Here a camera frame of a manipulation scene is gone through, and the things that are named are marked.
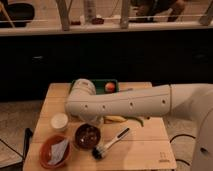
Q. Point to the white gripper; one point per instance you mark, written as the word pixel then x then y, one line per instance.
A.
pixel 95 121

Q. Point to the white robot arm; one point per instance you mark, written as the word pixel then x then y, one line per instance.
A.
pixel 185 101

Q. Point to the dark purple bowl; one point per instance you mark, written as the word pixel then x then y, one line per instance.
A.
pixel 87 137

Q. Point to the orange bowl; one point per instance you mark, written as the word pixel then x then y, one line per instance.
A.
pixel 45 152

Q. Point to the yellow banana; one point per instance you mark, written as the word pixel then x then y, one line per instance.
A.
pixel 113 119

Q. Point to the green chili pepper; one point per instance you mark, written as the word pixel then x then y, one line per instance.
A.
pixel 136 119

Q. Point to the orange fruit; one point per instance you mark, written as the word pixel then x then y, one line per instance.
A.
pixel 110 87

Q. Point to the green plastic tray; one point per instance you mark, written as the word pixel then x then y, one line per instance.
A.
pixel 100 85

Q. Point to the small white cup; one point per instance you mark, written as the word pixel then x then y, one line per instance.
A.
pixel 59 122

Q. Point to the crumpled grey cloth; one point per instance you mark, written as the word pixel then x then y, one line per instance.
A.
pixel 57 152

